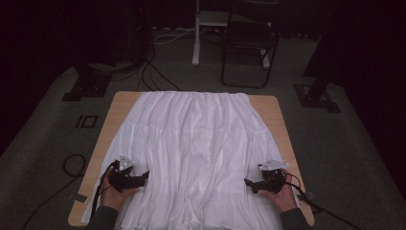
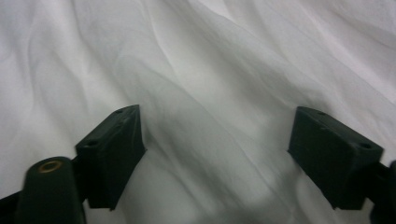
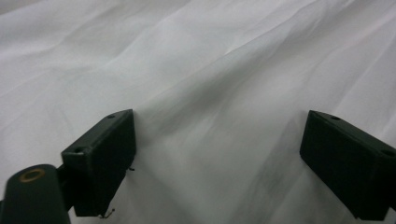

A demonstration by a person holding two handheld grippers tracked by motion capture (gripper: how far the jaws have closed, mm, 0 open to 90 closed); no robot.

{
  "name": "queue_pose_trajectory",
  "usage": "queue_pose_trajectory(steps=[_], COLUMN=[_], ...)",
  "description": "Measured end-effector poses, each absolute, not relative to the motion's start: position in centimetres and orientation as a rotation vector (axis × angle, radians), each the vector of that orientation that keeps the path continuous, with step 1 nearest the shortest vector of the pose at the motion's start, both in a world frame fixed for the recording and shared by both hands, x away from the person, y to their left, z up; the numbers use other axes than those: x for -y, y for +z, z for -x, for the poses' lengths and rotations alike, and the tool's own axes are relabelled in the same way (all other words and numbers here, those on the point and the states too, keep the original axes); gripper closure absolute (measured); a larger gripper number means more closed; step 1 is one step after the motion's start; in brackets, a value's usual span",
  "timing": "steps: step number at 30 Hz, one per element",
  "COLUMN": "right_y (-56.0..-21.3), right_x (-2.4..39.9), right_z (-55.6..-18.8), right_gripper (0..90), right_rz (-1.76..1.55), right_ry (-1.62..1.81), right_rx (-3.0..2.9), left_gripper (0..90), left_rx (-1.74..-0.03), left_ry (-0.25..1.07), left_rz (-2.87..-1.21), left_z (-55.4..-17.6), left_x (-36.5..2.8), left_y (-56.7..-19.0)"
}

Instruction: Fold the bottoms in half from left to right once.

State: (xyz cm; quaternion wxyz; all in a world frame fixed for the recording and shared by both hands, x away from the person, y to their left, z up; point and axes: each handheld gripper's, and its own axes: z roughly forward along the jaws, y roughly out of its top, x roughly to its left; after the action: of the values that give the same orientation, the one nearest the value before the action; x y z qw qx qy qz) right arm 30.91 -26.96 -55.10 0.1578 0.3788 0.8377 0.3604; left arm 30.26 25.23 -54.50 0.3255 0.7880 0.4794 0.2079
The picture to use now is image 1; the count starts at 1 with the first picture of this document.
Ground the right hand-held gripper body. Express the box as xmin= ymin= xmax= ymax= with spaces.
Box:
xmin=254 ymin=159 xmax=290 ymax=196

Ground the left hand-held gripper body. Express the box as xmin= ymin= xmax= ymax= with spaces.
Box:
xmin=108 ymin=154 xmax=145 ymax=194

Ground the person's right hand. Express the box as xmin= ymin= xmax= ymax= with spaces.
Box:
xmin=258 ymin=172 xmax=299 ymax=214

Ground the person's left hand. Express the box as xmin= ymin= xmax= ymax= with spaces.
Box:
xmin=100 ymin=168 xmax=140 ymax=213

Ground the grey tape strip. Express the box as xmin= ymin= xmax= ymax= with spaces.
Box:
xmin=68 ymin=192 xmax=88 ymax=204

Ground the black stand with flat base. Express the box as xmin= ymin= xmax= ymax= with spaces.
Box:
xmin=60 ymin=60 xmax=113 ymax=103
xmin=293 ymin=0 xmax=343 ymax=114

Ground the white metal stand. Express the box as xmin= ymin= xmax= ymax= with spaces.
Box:
xmin=192 ymin=0 xmax=271 ymax=69

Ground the black folding chair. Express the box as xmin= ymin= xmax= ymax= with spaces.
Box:
xmin=220 ymin=12 xmax=281 ymax=90

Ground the left hand-held gripper black cable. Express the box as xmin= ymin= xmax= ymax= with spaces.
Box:
xmin=89 ymin=161 xmax=118 ymax=221

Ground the hand-held gripper black cable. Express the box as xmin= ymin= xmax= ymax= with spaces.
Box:
xmin=89 ymin=161 xmax=118 ymax=221
xmin=282 ymin=173 xmax=364 ymax=230

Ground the right hand-held gripper black cable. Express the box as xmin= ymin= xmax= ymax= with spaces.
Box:
xmin=282 ymin=173 xmax=364 ymax=230

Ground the black looped floor cable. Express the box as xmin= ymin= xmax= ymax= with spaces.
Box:
xmin=21 ymin=153 xmax=88 ymax=230

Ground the black floor cables bundle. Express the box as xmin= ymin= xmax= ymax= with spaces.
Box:
xmin=136 ymin=37 xmax=182 ymax=93

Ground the white floor cable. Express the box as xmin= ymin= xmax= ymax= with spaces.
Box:
xmin=152 ymin=28 xmax=196 ymax=45

